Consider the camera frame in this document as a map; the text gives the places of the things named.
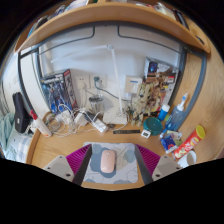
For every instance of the blue spray bottle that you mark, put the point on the blue spray bottle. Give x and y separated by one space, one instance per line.
176 116

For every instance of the white desk lamp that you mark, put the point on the white desk lamp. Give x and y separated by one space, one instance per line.
116 86

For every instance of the white wall outlet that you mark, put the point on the white wall outlet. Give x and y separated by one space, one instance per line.
101 81
82 82

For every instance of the grey metal desk frame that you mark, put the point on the grey metal desk frame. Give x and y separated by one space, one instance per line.
106 23

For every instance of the colourful figure box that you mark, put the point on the colourful figure box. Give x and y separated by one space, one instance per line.
165 76

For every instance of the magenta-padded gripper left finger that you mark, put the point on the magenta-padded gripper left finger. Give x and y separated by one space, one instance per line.
57 165

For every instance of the black ruler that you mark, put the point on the black ruler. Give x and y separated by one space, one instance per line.
126 132

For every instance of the pink computer mouse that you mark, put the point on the pink computer mouse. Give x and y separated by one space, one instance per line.
108 161

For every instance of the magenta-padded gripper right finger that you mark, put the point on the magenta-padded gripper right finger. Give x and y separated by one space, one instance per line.
166 165

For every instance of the white charger block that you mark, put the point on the white charger block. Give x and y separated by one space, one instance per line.
80 120

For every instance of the teal bowl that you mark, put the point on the teal bowl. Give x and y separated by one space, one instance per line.
153 126

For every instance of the white red-pump lotion bottle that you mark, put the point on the white red-pump lotion bottle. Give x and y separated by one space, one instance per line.
41 128

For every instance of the white power strip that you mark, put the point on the white power strip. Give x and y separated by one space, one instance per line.
100 126

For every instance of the red snack can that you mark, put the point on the red snack can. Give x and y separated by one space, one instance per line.
188 142

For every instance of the black bag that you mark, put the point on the black bag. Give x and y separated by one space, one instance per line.
20 113

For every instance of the blue robot model kit box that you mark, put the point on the blue robot model kit box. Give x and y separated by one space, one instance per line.
58 91

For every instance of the blue white checked pillow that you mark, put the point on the blue white checked pillow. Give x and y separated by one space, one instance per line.
23 146

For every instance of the clear glass jar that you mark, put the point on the clear glass jar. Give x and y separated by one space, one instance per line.
96 105

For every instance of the grey blotch-print mouse pad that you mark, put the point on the grey blotch-print mouse pad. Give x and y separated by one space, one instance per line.
128 166

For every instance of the tan robot figure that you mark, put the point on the tan robot figure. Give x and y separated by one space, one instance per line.
145 100

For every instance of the teal blanket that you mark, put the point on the teal blanket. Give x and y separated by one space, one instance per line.
6 133

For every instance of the white mug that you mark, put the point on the white mug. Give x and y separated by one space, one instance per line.
186 159

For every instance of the small white cube clock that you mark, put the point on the small white cube clock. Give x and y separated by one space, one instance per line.
145 133

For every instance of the white wall box blue label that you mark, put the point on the white wall box blue label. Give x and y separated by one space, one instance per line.
133 85

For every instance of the blue packet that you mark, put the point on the blue packet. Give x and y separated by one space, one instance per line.
168 144

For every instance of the blue white-capped tube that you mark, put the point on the blue white-capped tube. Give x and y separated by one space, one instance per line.
164 112

